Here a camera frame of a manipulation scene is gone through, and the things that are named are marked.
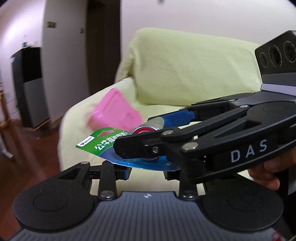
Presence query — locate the white blue battery card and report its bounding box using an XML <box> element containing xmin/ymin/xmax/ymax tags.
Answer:
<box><xmin>76</xmin><ymin>116</ymin><xmax>179</xmax><ymax>171</ymax></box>

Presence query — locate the pink plastic bin lid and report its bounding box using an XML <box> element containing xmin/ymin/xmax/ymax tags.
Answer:
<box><xmin>87</xmin><ymin>88</ymin><xmax>143</xmax><ymax>132</ymax></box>

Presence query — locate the right hand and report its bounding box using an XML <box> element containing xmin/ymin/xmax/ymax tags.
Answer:
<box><xmin>248</xmin><ymin>148</ymin><xmax>295</xmax><ymax>191</ymax></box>

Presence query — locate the green covered sofa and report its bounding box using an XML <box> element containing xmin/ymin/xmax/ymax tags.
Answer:
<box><xmin>58</xmin><ymin>28</ymin><xmax>262</xmax><ymax>194</ymax></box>

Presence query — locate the black cabinet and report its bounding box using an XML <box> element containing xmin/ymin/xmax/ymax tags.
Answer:
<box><xmin>11</xmin><ymin>47</ymin><xmax>50</xmax><ymax>128</ymax></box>

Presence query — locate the black camera box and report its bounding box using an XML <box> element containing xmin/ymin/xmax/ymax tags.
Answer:
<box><xmin>255</xmin><ymin>30</ymin><xmax>296</xmax><ymax>86</ymax></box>

